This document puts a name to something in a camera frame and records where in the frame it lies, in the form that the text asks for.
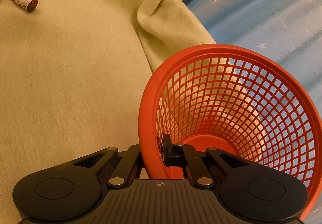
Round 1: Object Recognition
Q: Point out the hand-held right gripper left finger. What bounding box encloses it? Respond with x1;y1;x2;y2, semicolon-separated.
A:
72;144;142;189

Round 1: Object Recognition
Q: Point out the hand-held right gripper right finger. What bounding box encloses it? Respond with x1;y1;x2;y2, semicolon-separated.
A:
163;134;249;189

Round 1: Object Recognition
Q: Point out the red plastic mesh basket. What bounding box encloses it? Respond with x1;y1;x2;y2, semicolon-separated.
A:
138;43;322;222

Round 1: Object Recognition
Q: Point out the light green fleece blanket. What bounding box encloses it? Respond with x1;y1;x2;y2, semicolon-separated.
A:
0;0;217;224

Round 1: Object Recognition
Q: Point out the blue star-printed bedsheet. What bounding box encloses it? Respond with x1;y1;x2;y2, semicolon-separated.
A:
182;0;322;224

